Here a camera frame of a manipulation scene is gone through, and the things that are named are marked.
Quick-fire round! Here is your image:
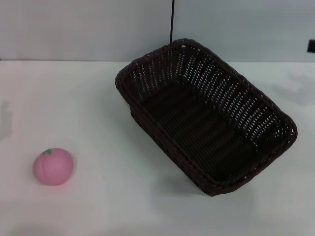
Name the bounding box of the black vertical wall strip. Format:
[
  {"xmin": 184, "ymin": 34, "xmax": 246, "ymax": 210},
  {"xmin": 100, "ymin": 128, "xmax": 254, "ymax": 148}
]
[{"xmin": 168, "ymin": 0, "xmax": 175, "ymax": 45}]

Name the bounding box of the black woven rectangular basket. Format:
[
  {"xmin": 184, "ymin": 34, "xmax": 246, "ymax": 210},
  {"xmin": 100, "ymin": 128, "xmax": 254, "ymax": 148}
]
[{"xmin": 114, "ymin": 38, "xmax": 298, "ymax": 197}]

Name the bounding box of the pink toy peach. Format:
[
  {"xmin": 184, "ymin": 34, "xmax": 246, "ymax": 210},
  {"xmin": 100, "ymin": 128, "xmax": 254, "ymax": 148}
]
[{"xmin": 32, "ymin": 147, "xmax": 74, "ymax": 186}]

